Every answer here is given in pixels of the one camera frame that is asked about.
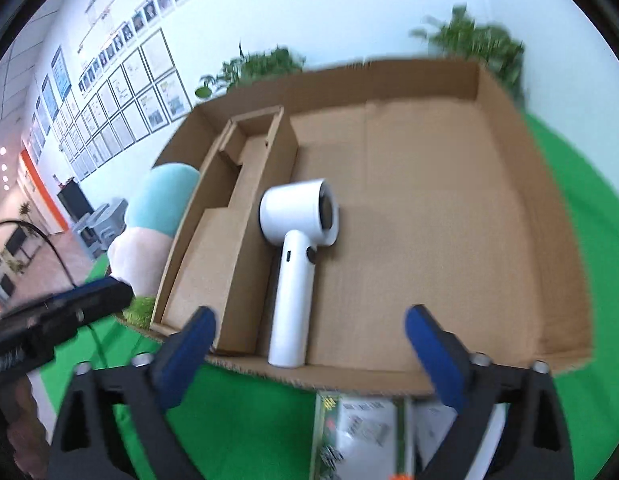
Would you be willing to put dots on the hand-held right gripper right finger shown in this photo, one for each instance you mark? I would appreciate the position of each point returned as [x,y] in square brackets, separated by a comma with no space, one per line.
[437,355]

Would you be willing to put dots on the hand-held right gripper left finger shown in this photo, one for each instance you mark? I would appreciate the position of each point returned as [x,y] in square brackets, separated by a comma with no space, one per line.
[184,355]

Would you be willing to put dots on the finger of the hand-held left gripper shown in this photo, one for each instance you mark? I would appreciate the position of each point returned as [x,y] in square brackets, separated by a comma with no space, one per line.
[106,301]
[89,289]

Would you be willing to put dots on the small brown cardboard box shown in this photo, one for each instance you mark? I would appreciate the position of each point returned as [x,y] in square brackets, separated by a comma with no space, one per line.
[214,270]

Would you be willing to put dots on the white hair dryer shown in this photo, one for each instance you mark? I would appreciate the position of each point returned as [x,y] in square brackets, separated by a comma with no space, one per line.
[289,300]

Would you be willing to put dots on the large cardboard box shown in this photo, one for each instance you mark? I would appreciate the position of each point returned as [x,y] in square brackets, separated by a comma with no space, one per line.
[429,235]

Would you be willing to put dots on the person's left hand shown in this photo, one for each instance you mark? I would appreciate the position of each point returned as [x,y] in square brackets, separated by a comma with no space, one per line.
[26,440]

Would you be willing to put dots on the grey plastic stools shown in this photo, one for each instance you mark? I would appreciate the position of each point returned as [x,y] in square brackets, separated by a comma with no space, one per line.
[101,227]

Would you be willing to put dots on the white flat plastic device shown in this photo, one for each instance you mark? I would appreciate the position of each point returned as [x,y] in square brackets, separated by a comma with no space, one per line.
[432,435]

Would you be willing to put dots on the black cabinet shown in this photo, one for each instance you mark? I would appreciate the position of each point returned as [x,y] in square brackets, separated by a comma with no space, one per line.
[75,205]

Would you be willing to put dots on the green and white medicine box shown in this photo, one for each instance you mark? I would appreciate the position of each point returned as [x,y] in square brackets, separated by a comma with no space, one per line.
[359,435]

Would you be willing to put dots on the pastel plush toy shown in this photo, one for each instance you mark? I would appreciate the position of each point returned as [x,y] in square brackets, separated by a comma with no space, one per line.
[159,195]

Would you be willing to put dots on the green potted plant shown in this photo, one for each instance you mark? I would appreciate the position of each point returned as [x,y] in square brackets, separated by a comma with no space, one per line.
[474,42]
[259,67]

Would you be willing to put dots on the row of portrait photos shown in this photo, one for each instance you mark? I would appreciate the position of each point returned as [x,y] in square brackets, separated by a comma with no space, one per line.
[149,7]

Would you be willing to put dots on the wall of framed certificates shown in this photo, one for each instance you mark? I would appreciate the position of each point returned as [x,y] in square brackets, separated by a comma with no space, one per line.
[124,100]

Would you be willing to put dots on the blue wall poster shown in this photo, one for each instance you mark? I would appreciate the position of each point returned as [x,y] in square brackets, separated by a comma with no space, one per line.
[48,97]
[61,72]

